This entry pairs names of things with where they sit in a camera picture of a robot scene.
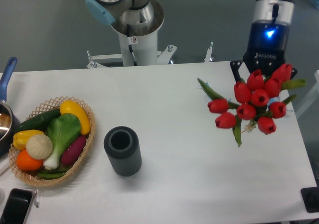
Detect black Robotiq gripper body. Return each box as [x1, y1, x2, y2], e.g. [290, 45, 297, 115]
[243, 22, 290, 76]

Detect red tulip bouquet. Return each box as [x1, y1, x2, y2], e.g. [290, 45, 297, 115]
[198, 63, 306, 146]

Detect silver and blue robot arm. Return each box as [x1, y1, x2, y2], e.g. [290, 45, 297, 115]
[85, 0, 296, 81]

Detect black device at right edge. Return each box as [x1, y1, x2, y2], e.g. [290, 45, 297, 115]
[301, 187, 319, 213]

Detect dark grey ribbed vase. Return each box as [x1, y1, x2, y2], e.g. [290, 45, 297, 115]
[104, 126, 142, 177]

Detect yellow squash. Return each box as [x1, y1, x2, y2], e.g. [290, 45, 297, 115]
[59, 100, 91, 135]

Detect green bok choy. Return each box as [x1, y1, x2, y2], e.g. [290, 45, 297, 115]
[43, 113, 81, 170]

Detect purple sweet potato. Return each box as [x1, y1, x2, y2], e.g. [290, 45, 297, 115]
[61, 135, 86, 166]

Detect woven wicker basket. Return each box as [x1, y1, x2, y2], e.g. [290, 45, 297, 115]
[8, 97, 96, 187]

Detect green cucumber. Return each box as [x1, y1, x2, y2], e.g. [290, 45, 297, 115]
[15, 109, 61, 132]

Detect white steamed bun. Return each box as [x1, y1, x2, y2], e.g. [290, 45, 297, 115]
[25, 134, 53, 160]

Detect green pea pods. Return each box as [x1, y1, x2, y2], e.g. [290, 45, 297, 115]
[36, 169, 68, 180]

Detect yellow bell pepper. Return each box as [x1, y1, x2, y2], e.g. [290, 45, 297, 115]
[13, 129, 44, 150]

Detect orange fruit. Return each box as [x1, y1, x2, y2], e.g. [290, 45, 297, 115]
[16, 150, 43, 171]

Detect small metal clip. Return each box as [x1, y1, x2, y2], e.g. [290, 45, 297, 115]
[34, 189, 40, 208]

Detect black smartphone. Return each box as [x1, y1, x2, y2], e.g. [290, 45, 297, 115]
[0, 188, 33, 224]

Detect white frame at right edge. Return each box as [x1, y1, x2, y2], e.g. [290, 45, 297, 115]
[295, 70, 319, 118]

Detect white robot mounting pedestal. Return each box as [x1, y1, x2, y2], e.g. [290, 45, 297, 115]
[86, 31, 214, 69]

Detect blue-handled dark saucepan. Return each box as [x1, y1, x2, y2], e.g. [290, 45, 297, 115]
[0, 57, 20, 155]

